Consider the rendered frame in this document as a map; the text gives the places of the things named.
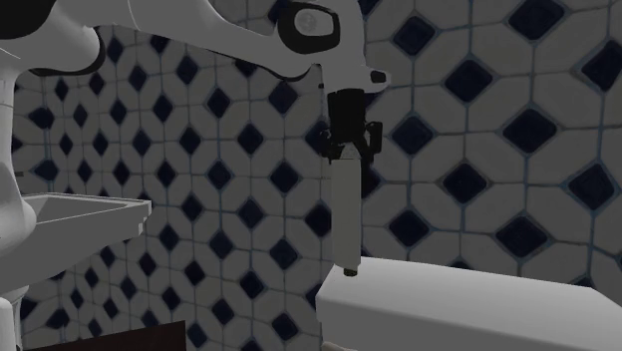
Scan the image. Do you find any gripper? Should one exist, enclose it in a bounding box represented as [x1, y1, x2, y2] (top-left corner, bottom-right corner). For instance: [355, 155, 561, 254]
[319, 89, 384, 165]

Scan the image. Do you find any grey long tube dark cap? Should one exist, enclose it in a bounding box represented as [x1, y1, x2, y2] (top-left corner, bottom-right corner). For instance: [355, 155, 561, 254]
[329, 145, 364, 278]

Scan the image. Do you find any white wash basin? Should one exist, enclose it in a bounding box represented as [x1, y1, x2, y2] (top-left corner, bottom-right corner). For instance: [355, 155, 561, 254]
[0, 191, 154, 351]

